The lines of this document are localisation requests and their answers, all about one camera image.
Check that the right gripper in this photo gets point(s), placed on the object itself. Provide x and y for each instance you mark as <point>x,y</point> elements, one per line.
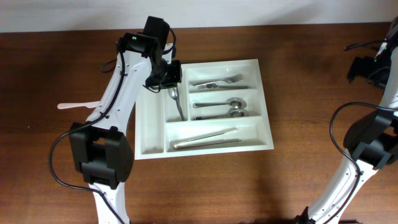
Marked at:
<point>358,69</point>

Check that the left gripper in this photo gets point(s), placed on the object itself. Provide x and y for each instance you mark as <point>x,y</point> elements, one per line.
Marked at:
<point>166,79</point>

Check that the small metal teaspoon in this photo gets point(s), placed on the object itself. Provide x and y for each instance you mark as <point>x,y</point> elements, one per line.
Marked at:
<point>174,94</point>

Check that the long metal fork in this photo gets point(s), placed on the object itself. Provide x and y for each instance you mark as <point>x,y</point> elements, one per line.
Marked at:
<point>222,87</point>

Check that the metal serving tongs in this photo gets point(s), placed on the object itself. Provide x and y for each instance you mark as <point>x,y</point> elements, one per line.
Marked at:
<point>204,140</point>

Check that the short metal fork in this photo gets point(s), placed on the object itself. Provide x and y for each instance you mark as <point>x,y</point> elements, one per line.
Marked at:
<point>228,80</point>

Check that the metal tablespoon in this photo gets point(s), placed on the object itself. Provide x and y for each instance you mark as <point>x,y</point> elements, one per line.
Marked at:
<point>235,103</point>
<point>232,113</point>

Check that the white plastic knife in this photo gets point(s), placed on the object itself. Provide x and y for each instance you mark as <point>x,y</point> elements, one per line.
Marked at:
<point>63,106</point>

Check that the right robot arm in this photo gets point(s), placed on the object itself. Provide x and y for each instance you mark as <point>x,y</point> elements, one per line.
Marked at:
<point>371,142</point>

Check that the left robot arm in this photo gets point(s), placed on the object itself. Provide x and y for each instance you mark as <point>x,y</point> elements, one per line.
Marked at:
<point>100,149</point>

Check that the white plastic cutlery tray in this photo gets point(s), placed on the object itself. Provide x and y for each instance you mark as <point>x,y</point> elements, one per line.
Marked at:
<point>224,110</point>

